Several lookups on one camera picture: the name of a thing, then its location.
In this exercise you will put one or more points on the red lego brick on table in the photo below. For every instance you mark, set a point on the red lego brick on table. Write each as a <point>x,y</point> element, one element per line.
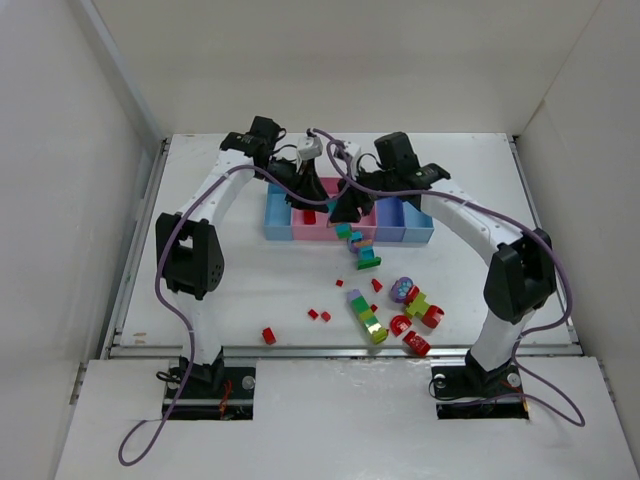
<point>269,336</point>

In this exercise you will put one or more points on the large pink bin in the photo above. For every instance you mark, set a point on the large pink bin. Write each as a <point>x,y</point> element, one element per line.
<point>316,232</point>

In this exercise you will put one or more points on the red arch lego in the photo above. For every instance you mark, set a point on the red arch lego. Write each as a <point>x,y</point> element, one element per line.
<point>399,324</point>

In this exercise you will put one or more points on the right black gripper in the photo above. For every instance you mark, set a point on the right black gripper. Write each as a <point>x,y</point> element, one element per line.
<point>354,201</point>

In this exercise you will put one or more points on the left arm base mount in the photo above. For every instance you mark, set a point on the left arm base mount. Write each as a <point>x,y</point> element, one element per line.
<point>213,392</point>

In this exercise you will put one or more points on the long green lego stack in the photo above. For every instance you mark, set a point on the long green lego stack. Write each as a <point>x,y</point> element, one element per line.
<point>366,317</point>

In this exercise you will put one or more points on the right light blue bin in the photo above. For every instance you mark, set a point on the right light blue bin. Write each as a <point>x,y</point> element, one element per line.
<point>419,227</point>

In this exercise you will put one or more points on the purple paw lego piece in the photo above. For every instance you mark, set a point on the purple paw lego piece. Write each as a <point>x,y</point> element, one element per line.
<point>400,289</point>

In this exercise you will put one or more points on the small red lego slope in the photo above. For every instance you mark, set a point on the small red lego slope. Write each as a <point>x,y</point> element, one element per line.
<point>377,286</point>

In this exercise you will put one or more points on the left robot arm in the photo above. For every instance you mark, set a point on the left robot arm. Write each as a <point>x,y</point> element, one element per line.
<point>189,256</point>

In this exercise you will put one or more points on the left light blue bin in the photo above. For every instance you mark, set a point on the left light blue bin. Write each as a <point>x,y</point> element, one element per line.
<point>277,223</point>

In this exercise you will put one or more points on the teal green lego stack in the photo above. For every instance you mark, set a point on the teal green lego stack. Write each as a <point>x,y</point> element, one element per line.
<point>363,250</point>

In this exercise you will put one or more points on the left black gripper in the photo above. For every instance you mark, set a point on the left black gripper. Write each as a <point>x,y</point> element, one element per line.
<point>305,185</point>

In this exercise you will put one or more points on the multicolour lego stack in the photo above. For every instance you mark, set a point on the multicolour lego stack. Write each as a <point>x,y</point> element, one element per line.
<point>342,230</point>

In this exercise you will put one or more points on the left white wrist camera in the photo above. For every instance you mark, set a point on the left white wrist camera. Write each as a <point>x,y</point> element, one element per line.
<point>309,148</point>

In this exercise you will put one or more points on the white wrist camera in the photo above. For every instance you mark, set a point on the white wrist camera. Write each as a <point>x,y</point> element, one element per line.
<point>348,152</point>
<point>309,148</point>

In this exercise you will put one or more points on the red printed lego brick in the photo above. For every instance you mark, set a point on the red printed lego brick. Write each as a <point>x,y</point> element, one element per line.
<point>417,344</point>

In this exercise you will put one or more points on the small pink bin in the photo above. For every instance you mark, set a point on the small pink bin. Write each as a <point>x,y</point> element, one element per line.
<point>367,225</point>

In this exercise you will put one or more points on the metal table rail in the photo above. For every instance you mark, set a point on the metal table rail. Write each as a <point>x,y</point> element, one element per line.
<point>289,352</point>

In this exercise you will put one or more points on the light blue bin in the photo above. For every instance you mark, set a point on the light blue bin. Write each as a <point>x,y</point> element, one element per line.
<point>277,223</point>
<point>419,227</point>

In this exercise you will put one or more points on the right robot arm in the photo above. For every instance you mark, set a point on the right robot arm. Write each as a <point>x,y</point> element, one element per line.
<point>521,273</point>

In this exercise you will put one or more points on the lime red lego cluster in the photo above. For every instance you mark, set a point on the lime red lego cluster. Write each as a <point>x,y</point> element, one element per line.
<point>416,307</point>

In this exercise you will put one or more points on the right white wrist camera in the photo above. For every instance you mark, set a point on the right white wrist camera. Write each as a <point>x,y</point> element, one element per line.
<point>348,152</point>

